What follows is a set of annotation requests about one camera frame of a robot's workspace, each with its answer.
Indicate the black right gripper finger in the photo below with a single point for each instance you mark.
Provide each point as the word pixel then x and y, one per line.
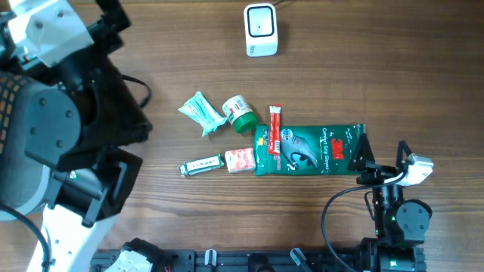
pixel 403 151
pixel 363 157

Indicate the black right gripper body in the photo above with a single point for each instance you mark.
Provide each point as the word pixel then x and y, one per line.
pixel 377 174

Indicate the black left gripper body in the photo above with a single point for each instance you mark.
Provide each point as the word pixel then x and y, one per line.
pixel 110 26

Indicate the green 3M gloves packet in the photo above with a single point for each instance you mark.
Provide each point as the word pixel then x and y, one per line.
pixel 307 150

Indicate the red Nescafe sachet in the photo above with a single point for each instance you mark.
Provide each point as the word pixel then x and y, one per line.
pixel 274 129

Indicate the teal white packet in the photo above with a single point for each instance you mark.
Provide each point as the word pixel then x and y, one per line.
pixel 202 112

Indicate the orange white small box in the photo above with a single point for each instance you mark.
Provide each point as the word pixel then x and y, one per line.
pixel 240 160

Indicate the green cap white bottle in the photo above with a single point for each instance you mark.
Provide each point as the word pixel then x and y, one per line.
pixel 239 114

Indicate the green white candy bar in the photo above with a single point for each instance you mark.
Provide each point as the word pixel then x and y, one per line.
pixel 201 165

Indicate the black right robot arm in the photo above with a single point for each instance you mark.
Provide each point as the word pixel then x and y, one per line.
pixel 400 225

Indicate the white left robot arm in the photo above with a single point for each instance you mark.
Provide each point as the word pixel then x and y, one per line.
pixel 66 116

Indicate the white barcode scanner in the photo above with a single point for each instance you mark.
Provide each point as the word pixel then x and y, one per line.
pixel 261 30

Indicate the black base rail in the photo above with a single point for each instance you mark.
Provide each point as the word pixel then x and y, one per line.
pixel 241 261

